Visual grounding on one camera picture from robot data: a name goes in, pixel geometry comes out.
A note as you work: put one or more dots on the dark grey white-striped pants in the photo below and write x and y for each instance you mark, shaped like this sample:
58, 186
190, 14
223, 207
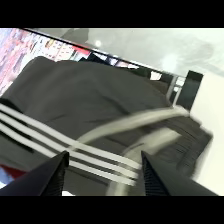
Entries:
86, 100

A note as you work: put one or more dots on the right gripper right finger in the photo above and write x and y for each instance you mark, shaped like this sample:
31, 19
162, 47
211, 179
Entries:
166, 180

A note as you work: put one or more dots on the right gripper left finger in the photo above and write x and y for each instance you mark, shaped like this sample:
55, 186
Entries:
43, 180

